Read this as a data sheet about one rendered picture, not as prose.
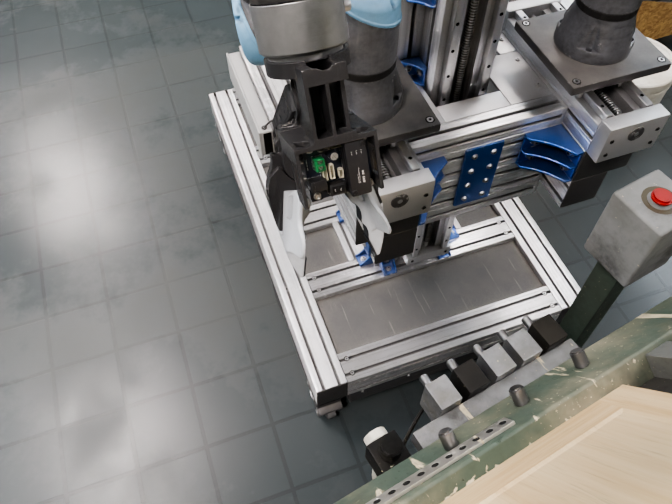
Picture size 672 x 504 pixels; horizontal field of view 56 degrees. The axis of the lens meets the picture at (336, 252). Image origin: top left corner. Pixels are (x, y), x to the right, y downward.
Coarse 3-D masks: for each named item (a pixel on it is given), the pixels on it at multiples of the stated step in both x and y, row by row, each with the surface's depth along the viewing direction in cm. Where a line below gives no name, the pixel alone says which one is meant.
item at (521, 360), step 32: (544, 320) 121; (480, 352) 121; (512, 352) 119; (544, 352) 121; (448, 384) 114; (480, 384) 114; (512, 384) 116; (416, 416) 127; (448, 416) 113; (384, 448) 105; (416, 448) 113
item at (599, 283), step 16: (592, 272) 138; (608, 272) 133; (592, 288) 140; (608, 288) 136; (576, 304) 148; (592, 304) 143; (608, 304) 144; (576, 320) 151; (592, 320) 147; (576, 336) 154
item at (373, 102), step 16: (352, 80) 107; (368, 80) 106; (384, 80) 108; (400, 80) 114; (352, 96) 109; (368, 96) 108; (384, 96) 110; (400, 96) 113; (368, 112) 110; (384, 112) 111
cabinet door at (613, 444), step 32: (576, 416) 97; (608, 416) 92; (640, 416) 89; (544, 448) 92; (576, 448) 89; (608, 448) 85; (640, 448) 82; (480, 480) 91; (512, 480) 87; (544, 480) 84; (576, 480) 81; (608, 480) 78; (640, 480) 75
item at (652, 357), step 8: (664, 344) 102; (656, 352) 101; (664, 352) 100; (648, 360) 102; (656, 360) 100; (664, 360) 98; (656, 368) 101; (664, 368) 99; (656, 376) 102; (664, 376) 100
